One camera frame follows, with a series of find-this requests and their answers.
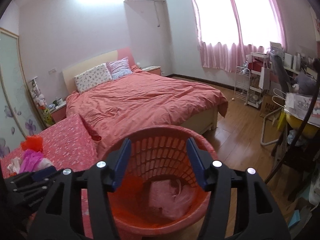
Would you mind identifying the beige wooden headboard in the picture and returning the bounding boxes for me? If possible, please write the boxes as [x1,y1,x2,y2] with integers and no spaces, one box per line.
[62,47,136,95]

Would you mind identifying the orange plastic laundry basket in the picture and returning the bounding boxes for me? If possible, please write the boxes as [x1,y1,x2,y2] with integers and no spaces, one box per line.
[97,125,217,239]

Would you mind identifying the far side nightstand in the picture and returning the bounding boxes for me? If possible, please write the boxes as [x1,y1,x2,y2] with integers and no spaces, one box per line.
[142,66,161,75]

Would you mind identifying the salmon pink duvet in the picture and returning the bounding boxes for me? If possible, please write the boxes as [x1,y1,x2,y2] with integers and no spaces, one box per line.
[66,66,228,158]

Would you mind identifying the magenta plastic bag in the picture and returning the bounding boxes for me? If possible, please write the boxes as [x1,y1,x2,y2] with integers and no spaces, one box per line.
[19,149,43,173]

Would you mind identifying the pink striped pillow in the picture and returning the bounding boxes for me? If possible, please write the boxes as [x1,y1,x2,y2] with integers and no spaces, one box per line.
[106,57,132,80]

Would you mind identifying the orange plastic bag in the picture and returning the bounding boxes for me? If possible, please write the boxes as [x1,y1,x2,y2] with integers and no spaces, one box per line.
[20,135,43,152]

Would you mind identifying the white wire rack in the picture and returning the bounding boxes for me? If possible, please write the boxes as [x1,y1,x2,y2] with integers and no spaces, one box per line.
[234,66,251,105]

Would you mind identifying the pink white nightstand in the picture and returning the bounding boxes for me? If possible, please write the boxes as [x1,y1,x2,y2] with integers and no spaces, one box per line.
[50,101,66,123]

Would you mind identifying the white floral pillow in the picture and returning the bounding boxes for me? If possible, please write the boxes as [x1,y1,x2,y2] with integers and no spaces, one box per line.
[74,63,112,94]

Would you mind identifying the white rolling shelf cart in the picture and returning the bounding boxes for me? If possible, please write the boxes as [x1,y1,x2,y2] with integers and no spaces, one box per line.
[246,52,270,109]

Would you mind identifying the sliding wardrobe with flowers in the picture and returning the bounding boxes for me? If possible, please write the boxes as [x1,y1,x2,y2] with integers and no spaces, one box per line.
[0,29,43,158]

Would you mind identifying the pale pink plastic bag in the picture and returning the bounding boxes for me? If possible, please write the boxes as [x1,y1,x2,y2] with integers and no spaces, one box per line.
[148,179,195,220]

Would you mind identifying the pink window curtain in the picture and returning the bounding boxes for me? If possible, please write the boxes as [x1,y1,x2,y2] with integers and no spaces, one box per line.
[191,0,287,72]

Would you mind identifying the plush toy display column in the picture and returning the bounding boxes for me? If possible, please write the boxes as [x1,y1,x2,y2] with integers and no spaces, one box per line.
[29,77,55,127]

